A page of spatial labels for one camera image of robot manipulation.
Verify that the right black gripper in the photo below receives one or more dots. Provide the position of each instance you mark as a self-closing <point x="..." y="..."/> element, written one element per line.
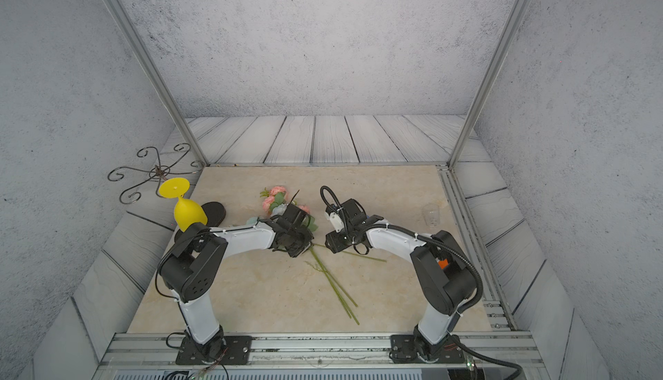
<point x="334" y="243"/>

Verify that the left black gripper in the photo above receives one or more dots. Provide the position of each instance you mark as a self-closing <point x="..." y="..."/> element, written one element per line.
<point x="305" y="230"/>

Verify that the artificial flower bouquet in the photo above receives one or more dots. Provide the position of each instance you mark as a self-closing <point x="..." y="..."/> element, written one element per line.
<point x="274" y="202"/>

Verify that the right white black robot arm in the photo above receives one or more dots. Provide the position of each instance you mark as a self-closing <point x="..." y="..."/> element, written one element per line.
<point x="449" y="281"/>

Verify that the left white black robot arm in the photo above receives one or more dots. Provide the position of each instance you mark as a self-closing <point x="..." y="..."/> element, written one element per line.
<point x="190" y="266"/>

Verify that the clear plastic cup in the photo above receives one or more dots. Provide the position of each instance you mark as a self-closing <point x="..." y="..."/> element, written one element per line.
<point x="431" y="215"/>

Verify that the black oval tray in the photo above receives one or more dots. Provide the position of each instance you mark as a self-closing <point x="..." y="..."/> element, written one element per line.
<point x="210" y="213"/>

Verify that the yellow plastic goblet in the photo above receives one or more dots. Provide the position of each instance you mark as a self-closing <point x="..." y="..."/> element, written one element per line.
<point x="175" y="188"/>

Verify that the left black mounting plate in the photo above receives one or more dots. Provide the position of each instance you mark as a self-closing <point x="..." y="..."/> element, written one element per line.
<point x="229" y="350"/>

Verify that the black mounting plate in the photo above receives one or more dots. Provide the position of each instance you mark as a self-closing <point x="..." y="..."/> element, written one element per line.
<point x="229" y="350"/>
<point x="411" y="349"/>

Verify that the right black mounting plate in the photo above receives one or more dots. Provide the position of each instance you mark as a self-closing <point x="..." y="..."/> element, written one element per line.
<point x="411" y="349"/>

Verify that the wrought iron scroll stand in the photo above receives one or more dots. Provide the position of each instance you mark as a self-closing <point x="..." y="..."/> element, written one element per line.
<point x="159" y="172"/>

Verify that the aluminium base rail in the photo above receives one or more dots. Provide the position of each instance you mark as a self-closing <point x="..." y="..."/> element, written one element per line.
<point x="488" y="355"/>

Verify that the right aluminium frame post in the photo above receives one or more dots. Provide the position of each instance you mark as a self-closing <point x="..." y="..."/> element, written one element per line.
<point x="498" y="58"/>

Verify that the aluminium frame post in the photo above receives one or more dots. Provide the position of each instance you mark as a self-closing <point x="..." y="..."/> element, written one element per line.
<point x="498" y="58"/>
<point x="140" y="51"/>

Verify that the left aluminium frame post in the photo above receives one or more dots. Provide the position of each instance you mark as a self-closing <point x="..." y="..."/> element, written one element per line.
<point x="140" y="51"/>

